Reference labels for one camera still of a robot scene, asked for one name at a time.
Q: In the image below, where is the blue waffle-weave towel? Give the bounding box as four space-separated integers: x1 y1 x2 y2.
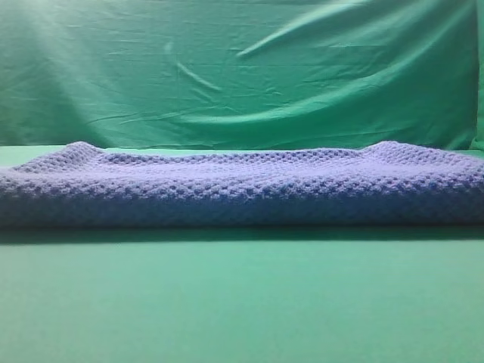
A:
1 141 483 228

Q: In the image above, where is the green backdrop cloth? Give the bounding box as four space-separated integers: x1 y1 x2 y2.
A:
1 1 483 150

